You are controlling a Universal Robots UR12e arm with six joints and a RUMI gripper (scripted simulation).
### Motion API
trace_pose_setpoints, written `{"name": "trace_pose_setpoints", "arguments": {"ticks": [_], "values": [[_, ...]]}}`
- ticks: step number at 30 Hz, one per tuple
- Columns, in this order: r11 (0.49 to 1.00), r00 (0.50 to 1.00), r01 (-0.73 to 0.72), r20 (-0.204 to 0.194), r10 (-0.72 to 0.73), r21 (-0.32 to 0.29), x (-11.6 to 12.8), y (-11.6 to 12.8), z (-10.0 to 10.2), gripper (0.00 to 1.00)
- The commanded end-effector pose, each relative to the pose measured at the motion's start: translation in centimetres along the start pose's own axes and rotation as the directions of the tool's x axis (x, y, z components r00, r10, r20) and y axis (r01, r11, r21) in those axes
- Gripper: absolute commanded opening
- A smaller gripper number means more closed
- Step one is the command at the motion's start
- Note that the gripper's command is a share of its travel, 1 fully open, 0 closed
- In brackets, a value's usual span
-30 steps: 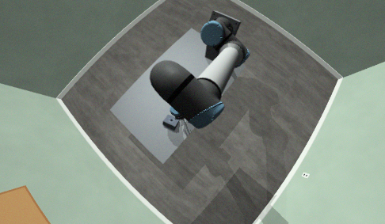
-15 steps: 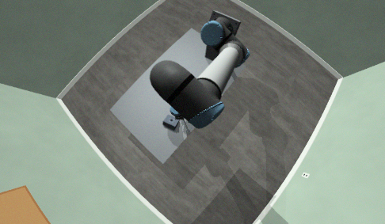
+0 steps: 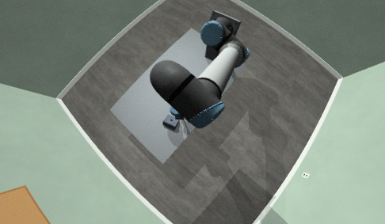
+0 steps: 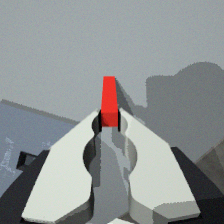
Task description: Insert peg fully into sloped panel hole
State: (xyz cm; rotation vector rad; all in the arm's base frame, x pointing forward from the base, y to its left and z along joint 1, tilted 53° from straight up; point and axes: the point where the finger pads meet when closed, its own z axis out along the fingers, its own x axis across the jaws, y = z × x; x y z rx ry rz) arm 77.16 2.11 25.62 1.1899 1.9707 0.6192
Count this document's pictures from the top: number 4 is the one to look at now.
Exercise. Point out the red rectangular block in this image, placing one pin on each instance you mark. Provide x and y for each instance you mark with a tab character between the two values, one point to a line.
109	110

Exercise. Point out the blue-grey square panel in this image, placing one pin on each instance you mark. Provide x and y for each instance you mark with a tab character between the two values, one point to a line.
23	136

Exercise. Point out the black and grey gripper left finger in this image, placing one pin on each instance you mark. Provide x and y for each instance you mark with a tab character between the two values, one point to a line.
56	187

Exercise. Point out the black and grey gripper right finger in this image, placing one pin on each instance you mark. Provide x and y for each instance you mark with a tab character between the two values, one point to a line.
165	186

